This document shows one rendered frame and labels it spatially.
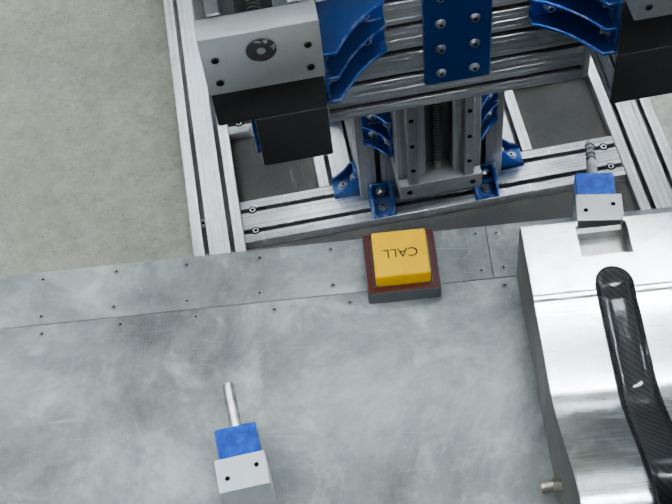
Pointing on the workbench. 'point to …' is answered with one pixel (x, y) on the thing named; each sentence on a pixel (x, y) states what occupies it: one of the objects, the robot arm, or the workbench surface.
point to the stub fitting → (551, 486)
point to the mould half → (593, 353)
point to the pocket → (604, 239)
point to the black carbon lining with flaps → (636, 377)
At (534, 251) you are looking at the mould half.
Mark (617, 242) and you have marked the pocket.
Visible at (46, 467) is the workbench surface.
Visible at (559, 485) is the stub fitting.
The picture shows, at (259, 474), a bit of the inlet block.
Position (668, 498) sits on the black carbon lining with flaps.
